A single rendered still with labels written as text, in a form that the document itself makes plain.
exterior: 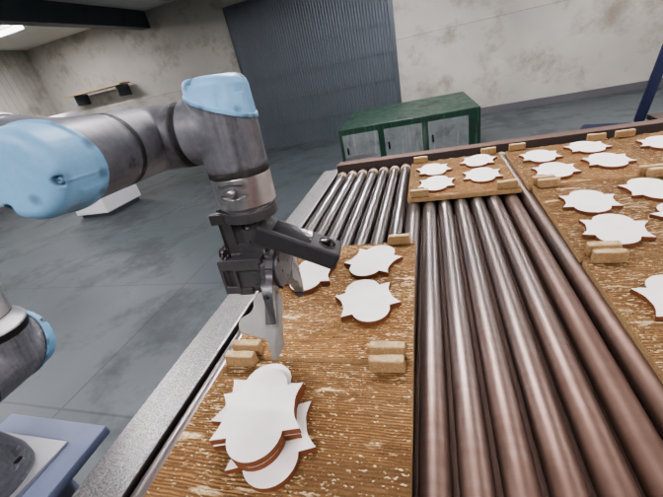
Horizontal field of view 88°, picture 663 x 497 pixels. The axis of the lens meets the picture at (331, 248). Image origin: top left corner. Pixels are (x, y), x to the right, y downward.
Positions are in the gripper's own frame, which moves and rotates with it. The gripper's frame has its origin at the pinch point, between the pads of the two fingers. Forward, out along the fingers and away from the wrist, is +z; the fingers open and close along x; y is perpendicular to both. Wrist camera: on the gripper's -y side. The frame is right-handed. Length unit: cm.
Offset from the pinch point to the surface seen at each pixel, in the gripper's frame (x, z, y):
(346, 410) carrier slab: 6.4, 11.1, -7.4
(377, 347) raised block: -3.2, 7.9, -12.1
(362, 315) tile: -13.4, 8.9, -8.9
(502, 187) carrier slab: -70, 5, -50
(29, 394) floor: -77, 110, 210
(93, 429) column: 4.8, 19.7, 43.2
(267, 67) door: -705, -76, 210
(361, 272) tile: -28.5, 8.2, -7.9
